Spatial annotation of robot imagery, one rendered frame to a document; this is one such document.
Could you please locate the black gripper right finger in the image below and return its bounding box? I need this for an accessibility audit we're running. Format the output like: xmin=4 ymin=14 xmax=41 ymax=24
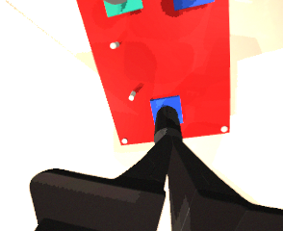
xmin=167 ymin=136 xmax=283 ymax=231

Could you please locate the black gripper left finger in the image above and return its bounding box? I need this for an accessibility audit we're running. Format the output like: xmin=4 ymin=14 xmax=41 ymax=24
xmin=29 ymin=135 xmax=172 ymax=231

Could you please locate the red circuit board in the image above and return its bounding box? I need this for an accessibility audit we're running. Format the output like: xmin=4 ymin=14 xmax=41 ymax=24
xmin=76 ymin=0 xmax=231 ymax=145

